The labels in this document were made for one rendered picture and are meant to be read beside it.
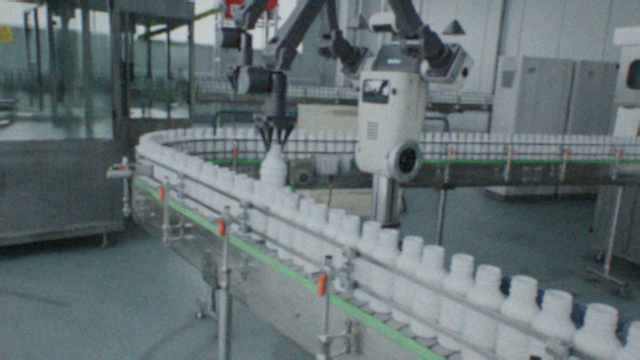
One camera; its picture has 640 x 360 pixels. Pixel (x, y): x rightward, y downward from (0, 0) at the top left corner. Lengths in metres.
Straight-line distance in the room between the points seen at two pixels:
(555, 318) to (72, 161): 3.95
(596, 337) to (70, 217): 4.07
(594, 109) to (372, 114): 6.29
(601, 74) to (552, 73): 0.79
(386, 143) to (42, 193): 3.11
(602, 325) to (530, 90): 6.54
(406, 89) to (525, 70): 5.43
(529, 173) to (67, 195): 3.40
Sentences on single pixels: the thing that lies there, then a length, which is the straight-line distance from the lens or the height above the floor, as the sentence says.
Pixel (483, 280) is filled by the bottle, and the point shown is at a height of 1.15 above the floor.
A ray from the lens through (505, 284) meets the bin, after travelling 1.56.
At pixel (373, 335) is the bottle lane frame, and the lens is 1.07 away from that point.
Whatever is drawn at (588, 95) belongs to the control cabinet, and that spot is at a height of 1.43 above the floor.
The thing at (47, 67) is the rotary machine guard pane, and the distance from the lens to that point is 4.37.
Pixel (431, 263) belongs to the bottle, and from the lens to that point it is 0.97.
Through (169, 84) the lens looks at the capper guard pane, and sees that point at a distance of 6.63.
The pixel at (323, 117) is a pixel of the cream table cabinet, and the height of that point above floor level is 1.08.
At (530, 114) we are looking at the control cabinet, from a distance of 7.33.
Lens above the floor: 1.45
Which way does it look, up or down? 11 degrees down
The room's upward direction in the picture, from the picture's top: 3 degrees clockwise
